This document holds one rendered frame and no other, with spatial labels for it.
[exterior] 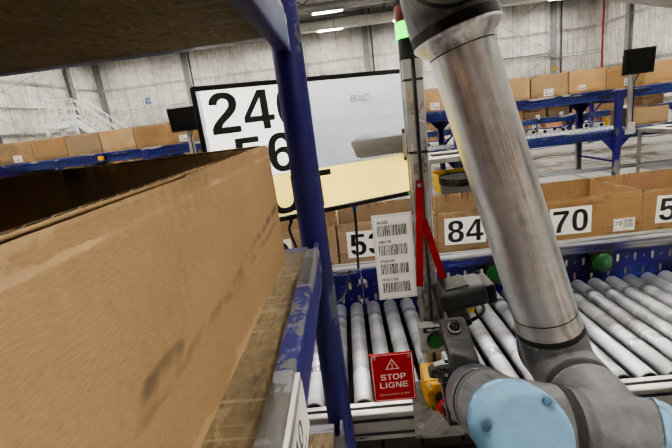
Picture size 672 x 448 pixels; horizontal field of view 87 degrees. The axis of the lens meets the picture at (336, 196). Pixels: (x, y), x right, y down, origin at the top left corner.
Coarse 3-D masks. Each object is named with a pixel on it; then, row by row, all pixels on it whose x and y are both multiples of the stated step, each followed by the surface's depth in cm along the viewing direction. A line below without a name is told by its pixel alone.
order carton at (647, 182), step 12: (612, 180) 162; (624, 180) 162; (636, 180) 162; (648, 180) 162; (660, 180) 162; (648, 192) 134; (660, 192) 134; (648, 204) 135; (648, 216) 136; (648, 228) 137; (660, 228) 137
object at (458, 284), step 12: (456, 276) 77; (468, 276) 76; (480, 276) 76; (444, 288) 74; (456, 288) 73; (468, 288) 73; (480, 288) 72; (492, 288) 72; (444, 300) 73; (456, 300) 73; (468, 300) 73; (480, 300) 73; (492, 300) 73; (456, 312) 75; (468, 312) 76; (468, 324) 75
